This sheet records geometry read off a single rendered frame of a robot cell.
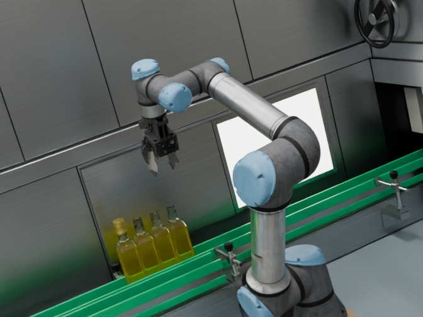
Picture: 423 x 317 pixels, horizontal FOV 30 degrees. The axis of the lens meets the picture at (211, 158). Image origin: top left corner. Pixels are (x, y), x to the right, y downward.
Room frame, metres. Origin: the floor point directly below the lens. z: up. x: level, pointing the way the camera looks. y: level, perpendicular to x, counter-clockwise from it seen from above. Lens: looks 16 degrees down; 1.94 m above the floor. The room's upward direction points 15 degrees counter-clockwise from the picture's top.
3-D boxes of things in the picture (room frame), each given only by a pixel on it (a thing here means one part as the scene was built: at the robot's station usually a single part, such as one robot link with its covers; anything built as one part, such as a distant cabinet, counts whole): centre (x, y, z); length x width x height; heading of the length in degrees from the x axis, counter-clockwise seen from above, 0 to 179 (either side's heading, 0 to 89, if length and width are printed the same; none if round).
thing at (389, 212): (2.51, -0.57, 0.90); 0.17 x 0.05 x 0.23; 21
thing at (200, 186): (2.58, -0.01, 1.15); 0.90 x 0.03 x 0.34; 111
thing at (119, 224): (2.30, 0.33, 1.14); 0.04 x 0.04 x 0.04
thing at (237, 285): (2.30, 0.04, 0.85); 0.09 x 0.04 x 0.07; 21
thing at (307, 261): (1.96, -0.16, 0.99); 0.13 x 0.12 x 0.14; 120
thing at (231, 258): (2.28, 0.03, 0.95); 0.17 x 0.03 x 0.12; 21
